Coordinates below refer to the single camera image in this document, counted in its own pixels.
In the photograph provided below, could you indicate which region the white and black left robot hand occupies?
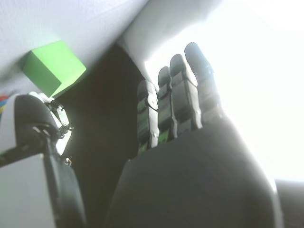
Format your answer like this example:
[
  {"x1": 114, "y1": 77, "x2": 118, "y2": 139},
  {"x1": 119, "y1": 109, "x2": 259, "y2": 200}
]
[{"x1": 0, "y1": 42, "x2": 283, "y2": 228}]

